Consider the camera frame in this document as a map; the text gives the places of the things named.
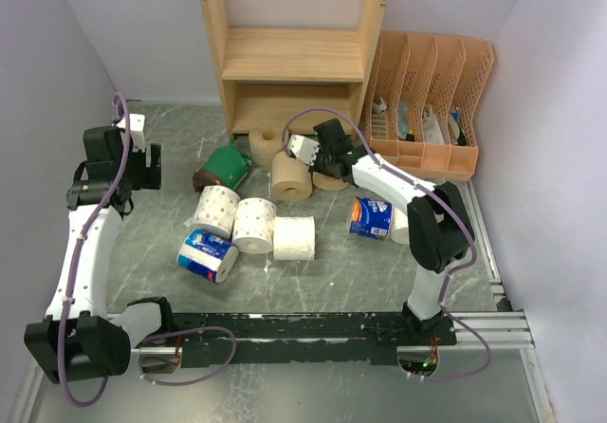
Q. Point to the white item in organizer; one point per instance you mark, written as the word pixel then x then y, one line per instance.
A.
pixel 379 107

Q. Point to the blue wrapped roll left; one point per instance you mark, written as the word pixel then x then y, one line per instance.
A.
pixel 207 255

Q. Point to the blue item in organizer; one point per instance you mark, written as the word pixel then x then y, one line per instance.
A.
pixel 404 128

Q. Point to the dark items in organizer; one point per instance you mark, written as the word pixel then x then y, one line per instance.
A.
pixel 457 134

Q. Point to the pink dotted roll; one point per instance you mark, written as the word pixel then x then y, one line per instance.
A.
pixel 253 226
pixel 215 211

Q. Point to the pink dotted roll left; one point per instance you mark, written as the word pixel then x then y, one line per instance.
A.
pixel 215 211

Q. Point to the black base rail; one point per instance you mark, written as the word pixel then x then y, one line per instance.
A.
pixel 373 337

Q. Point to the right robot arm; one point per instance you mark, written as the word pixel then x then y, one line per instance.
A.
pixel 441 237

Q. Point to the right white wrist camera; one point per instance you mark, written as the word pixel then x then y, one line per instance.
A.
pixel 304 149

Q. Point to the wooden two-tier shelf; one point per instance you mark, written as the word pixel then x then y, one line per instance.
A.
pixel 291 77

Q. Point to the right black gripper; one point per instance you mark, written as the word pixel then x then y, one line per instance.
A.
pixel 316 167

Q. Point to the papers in organizer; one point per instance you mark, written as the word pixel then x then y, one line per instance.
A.
pixel 432 131

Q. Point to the green brown paper roll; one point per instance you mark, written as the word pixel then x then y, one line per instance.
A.
pixel 226 166

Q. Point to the orange plastic file organizer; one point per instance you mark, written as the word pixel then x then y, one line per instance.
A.
pixel 424 69

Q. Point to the blue wrapped roll right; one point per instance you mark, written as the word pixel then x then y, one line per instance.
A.
pixel 371 218

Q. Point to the plain white roll right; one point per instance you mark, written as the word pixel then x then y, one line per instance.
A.
pixel 399 230

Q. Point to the plain white roll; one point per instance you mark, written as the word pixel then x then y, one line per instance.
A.
pixel 399 230
pixel 294 238

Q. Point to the pink dotted roll right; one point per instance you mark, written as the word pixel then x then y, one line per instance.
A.
pixel 253 226

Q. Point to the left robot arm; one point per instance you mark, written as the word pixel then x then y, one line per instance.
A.
pixel 76 340

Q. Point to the blue wrapped roll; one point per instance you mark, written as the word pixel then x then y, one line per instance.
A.
pixel 207 255
pixel 371 218

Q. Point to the beige paper roll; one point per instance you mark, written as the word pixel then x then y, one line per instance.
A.
pixel 290 178
pixel 265 143
pixel 328 183

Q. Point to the plain white roll centre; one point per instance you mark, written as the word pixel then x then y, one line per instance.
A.
pixel 294 238

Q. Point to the aluminium extrusion rail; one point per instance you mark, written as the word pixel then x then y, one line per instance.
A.
pixel 477 296

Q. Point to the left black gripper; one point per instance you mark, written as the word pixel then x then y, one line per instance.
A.
pixel 149 177

